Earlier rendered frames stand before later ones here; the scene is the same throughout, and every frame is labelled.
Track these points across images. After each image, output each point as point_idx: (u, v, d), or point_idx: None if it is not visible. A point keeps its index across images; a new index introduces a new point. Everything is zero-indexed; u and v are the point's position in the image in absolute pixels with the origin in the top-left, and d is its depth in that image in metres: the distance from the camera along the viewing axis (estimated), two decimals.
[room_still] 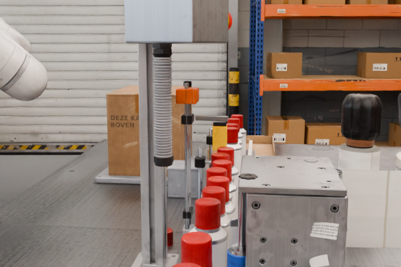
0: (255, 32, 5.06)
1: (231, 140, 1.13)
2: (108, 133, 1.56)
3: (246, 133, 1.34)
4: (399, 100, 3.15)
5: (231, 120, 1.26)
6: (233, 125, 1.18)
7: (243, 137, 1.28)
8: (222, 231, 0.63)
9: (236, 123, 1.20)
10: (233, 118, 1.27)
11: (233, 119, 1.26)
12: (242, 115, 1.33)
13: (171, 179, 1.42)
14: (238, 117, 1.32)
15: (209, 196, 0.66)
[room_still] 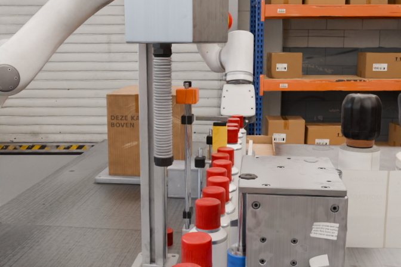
0: (255, 32, 5.06)
1: (231, 140, 1.13)
2: (108, 133, 1.56)
3: (246, 133, 1.34)
4: (399, 100, 3.15)
5: (231, 120, 1.26)
6: (233, 125, 1.18)
7: (243, 137, 1.28)
8: (222, 231, 0.63)
9: (236, 123, 1.20)
10: (233, 118, 1.27)
11: (233, 119, 1.26)
12: (242, 115, 1.33)
13: (171, 179, 1.42)
14: (238, 117, 1.32)
15: (209, 196, 0.66)
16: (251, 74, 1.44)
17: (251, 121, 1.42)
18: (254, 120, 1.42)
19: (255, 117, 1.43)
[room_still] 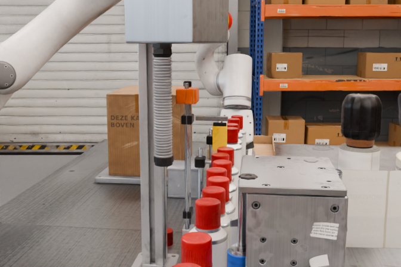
0: (255, 32, 5.06)
1: (231, 140, 1.13)
2: (108, 133, 1.56)
3: (246, 133, 1.33)
4: (399, 100, 3.15)
5: (231, 120, 1.26)
6: (233, 125, 1.18)
7: (243, 137, 1.28)
8: (222, 231, 0.63)
9: (236, 123, 1.20)
10: (233, 118, 1.27)
11: (233, 119, 1.26)
12: (242, 116, 1.32)
13: (171, 179, 1.42)
14: (238, 118, 1.31)
15: (209, 196, 0.66)
16: (249, 99, 1.40)
17: (249, 148, 1.39)
18: (252, 146, 1.39)
19: (253, 143, 1.39)
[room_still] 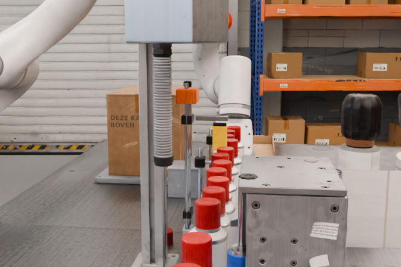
0: (255, 32, 5.06)
1: None
2: (108, 133, 1.56)
3: (244, 147, 1.16)
4: (399, 100, 3.15)
5: None
6: (228, 136, 1.04)
7: (238, 152, 1.11)
8: (222, 231, 0.63)
9: (231, 134, 1.06)
10: (227, 130, 1.11)
11: (227, 131, 1.10)
12: (240, 127, 1.15)
13: (171, 179, 1.42)
14: (236, 129, 1.14)
15: (209, 196, 0.66)
16: (248, 107, 1.24)
17: None
18: None
19: None
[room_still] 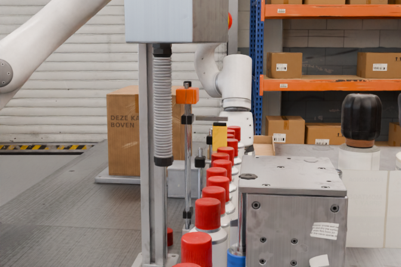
0: (255, 32, 5.06)
1: None
2: (108, 133, 1.56)
3: (244, 147, 1.16)
4: (399, 100, 3.15)
5: None
6: (228, 136, 1.04)
7: (238, 152, 1.11)
8: (222, 231, 0.63)
9: (231, 134, 1.06)
10: (227, 130, 1.11)
11: (227, 131, 1.10)
12: (240, 127, 1.15)
13: (171, 179, 1.42)
14: (236, 129, 1.14)
15: (209, 196, 0.66)
16: (249, 101, 1.36)
17: (249, 151, 1.35)
18: (252, 149, 1.35)
19: (253, 146, 1.35)
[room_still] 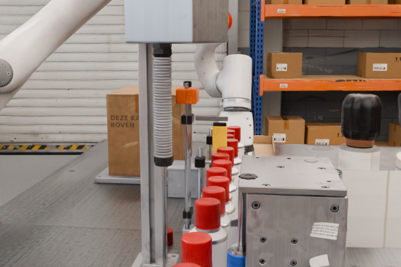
0: (255, 32, 5.06)
1: None
2: (108, 133, 1.56)
3: (244, 147, 1.16)
4: (399, 100, 3.15)
5: None
6: (228, 136, 1.04)
7: (238, 152, 1.11)
8: (222, 231, 0.63)
9: (231, 134, 1.06)
10: (227, 130, 1.11)
11: (227, 131, 1.10)
12: (240, 127, 1.15)
13: (171, 179, 1.42)
14: (236, 129, 1.14)
15: (209, 196, 0.66)
16: (249, 101, 1.36)
17: (249, 151, 1.35)
18: (252, 149, 1.35)
19: (253, 146, 1.35)
